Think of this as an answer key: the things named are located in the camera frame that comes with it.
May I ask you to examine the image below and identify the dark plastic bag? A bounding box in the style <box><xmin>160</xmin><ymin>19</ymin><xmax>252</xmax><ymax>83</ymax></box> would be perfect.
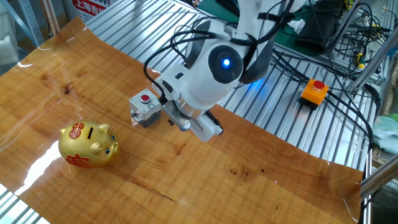
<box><xmin>369</xmin><ymin>179</ymin><xmax>398</xmax><ymax>224</ymax></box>

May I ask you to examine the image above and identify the thin grey metal post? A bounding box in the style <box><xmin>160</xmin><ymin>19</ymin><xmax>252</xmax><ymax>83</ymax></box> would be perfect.
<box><xmin>326</xmin><ymin>0</ymin><xmax>363</xmax><ymax>54</ymax></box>

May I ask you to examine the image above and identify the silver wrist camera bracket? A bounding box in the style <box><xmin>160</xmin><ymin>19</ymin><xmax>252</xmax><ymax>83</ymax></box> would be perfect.
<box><xmin>161</xmin><ymin>99</ymin><xmax>193</xmax><ymax>132</ymax></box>

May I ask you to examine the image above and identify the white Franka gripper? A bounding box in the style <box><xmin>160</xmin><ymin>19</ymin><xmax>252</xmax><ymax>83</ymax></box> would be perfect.
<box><xmin>152</xmin><ymin>63</ymin><xmax>224</xmax><ymax>142</ymax></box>

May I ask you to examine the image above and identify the cardboard box with red print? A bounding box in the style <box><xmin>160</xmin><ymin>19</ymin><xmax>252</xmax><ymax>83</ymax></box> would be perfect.
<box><xmin>71</xmin><ymin>0</ymin><xmax>112</xmax><ymax>23</ymax></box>

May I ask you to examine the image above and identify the black gripper plug cable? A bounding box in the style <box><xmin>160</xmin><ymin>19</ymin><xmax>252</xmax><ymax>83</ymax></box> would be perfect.
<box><xmin>203</xmin><ymin>110</ymin><xmax>224</xmax><ymax>136</ymax></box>

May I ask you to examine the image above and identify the grey red push button box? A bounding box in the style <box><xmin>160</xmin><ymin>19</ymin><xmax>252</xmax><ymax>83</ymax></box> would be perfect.
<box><xmin>128</xmin><ymin>88</ymin><xmax>163</xmax><ymax>129</ymax></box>

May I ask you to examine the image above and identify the thick aluminium frame post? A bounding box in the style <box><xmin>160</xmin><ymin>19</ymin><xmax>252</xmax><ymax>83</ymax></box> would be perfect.
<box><xmin>360</xmin><ymin>157</ymin><xmax>398</xmax><ymax>199</ymax></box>
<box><xmin>350</xmin><ymin>30</ymin><xmax>398</xmax><ymax>91</ymax></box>

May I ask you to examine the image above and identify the thick black arm cable bundle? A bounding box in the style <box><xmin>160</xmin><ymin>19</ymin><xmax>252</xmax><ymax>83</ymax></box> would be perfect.
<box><xmin>270</xmin><ymin>48</ymin><xmax>312</xmax><ymax>84</ymax></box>

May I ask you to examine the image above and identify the thin brown stick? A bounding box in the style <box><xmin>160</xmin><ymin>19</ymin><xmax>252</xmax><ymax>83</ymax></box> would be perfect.
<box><xmin>46</xmin><ymin>0</ymin><xmax>61</xmax><ymax>34</ymax></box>
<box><xmin>39</xmin><ymin>0</ymin><xmax>57</xmax><ymax>37</ymax></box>

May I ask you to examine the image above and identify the blue grey steel shelf frame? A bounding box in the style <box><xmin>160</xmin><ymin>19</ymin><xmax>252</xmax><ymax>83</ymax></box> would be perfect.
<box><xmin>0</xmin><ymin>0</ymin><xmax>45</xmax><ymax>48</ymax></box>

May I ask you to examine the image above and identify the crumpled white paper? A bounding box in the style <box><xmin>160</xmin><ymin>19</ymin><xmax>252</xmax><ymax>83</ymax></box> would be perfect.
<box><xmin>287</xmin><ymin>18</ymin><xmax>307</xmax><ymax>35</ymax></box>

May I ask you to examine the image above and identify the teal cloth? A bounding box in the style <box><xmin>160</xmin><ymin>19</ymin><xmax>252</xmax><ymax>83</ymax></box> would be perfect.
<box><xmin>372</xmin><ymin>113</ymin><xmax>398</xmax><ymax>155</ymax></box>

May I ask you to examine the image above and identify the tangled black cable bundle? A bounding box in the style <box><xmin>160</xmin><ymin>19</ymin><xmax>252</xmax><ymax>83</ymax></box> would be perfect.
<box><xmin>307</xmin><ymin>0</ymin><xmax>393</xmax><ymax>78</ymax></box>

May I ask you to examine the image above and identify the black emergency stop cable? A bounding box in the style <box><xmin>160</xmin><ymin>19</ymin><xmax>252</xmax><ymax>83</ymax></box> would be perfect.
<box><xmin>323</xmin><ymin>88</ymin><xmax>374</xmax><ymax>224</ymax></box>

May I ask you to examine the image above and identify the black bag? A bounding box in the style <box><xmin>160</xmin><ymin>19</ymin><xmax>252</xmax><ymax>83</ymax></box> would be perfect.
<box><xmin>294</xmin><ymin>0</ymin><xmax>340</xmax><ymax>53</ymax></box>

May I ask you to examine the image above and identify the green mat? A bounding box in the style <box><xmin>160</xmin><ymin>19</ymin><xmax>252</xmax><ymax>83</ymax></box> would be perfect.
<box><xmin>195</xmin><ymin>0</ymin><xmax>326</xmax><ymax>58</ymax></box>

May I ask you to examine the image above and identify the wood grain table mat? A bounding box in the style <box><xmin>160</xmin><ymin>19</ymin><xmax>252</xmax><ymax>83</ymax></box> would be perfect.
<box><xmin>0</xmin><ymin>17</ymin><xmax>364</xmax><ymax>224</ymax></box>

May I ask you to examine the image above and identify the gold piggy bank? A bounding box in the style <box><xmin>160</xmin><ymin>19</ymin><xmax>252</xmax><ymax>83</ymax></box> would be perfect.
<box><xmin>58</xmin><ymin>119</ymin><xmax>120</xmax><ymax>169</ymax></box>

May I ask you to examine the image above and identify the orange emergency stop button box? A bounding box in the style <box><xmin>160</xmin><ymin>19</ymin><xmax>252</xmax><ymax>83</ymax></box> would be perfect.
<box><xmin>297</xmin><ymin>78</ymin><xmax>330</xmax><ymax>111</ymax></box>

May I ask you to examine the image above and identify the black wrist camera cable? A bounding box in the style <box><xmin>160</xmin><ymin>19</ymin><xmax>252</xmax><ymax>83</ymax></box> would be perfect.
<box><xmin>142</xmin><ymin>29</ymin><xmax>218</xmax><ymax>106</ymax></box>

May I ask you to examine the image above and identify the white plastic container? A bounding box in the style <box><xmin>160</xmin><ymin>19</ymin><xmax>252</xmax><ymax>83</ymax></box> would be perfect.
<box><xmin>0</xmin><ymin>2</ymin><xmax>20</xmax><ymax>65</ymax></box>

